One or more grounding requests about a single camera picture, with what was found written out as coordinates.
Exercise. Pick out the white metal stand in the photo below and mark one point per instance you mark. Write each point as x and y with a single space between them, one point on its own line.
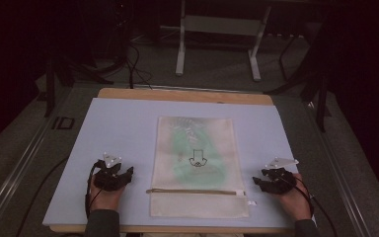
222 24

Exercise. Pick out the beige zippered mesh bag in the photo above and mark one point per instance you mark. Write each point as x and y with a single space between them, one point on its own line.
197 204

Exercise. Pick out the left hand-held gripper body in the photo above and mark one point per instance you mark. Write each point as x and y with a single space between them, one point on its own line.
109 179

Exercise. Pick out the light blue table mat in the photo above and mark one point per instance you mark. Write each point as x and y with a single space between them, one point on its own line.
125 131

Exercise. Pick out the black stand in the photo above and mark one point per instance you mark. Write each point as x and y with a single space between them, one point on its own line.
320 98
51 89

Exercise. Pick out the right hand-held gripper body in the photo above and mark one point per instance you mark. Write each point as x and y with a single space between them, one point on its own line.
281 182

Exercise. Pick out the wooden table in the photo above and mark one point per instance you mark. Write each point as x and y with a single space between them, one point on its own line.
184 95

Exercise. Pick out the metal floor rail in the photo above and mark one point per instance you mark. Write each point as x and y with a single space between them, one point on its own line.
13 179
342 177

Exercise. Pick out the green item inside bag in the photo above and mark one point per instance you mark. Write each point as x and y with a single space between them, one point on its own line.
190 154

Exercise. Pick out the black rectangular floor frame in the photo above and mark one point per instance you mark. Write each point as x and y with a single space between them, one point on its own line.
63 123

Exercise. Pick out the person's left hand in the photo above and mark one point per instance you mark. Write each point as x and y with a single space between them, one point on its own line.
105 199

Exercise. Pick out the person's right hand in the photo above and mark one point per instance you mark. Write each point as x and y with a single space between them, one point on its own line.
294 200

